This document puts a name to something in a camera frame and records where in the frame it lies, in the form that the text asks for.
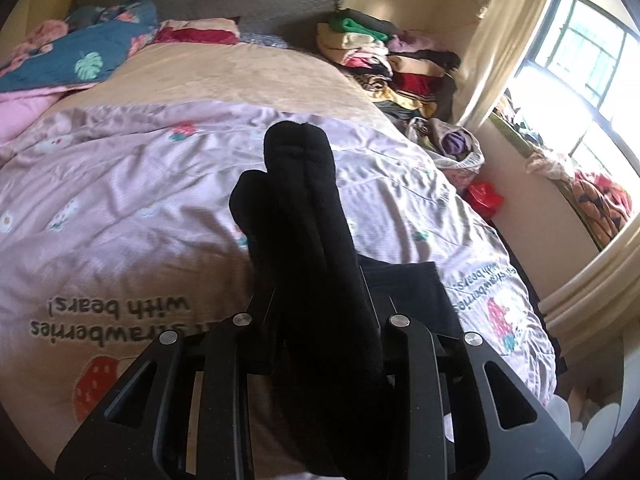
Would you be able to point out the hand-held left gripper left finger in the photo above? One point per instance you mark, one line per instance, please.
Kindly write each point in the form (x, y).
(235, 355)

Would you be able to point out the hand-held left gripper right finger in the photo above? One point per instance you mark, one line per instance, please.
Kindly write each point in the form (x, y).
(406, 355)

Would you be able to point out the black shirt with orange print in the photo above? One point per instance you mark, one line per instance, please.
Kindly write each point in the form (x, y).
(416, 295)

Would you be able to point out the black garment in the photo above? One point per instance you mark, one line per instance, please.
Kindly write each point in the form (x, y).
(310, 240)

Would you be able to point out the printed bag of clothes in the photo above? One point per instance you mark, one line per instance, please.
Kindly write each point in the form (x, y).
(456, 144)

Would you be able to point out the heap of clothes on windowsill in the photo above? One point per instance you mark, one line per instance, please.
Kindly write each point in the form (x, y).
(595, 195)

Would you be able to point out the pile of folded clothes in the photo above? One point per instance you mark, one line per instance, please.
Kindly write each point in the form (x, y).
(395, 72)

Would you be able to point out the pink strawberry printed quilt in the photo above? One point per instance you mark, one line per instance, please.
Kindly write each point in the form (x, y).
(125, 220)

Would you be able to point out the red plastic bag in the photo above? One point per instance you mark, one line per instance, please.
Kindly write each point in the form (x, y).
(484, 199)

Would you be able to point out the cream curtain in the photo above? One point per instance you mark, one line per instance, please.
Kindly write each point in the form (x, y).
(580, 287)
(505, 45)

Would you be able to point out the white flower-shaped rug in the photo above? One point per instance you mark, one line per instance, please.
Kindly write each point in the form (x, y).
(582, 422)

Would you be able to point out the beige blanket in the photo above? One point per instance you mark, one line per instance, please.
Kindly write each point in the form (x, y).
(225, 80)

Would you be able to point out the blue white patterned pillow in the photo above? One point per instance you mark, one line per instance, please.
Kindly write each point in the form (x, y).
(265, 40)

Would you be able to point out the red patterned cloth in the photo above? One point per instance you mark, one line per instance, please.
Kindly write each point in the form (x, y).
(195, 35)

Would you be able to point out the pink floral quilt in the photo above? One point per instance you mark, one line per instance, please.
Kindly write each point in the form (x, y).
(20, 110)

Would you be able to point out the blue floral quilt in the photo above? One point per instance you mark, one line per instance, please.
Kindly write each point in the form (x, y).
(75, 55)

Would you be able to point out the window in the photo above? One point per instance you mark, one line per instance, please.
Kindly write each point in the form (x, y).
(585, 45)

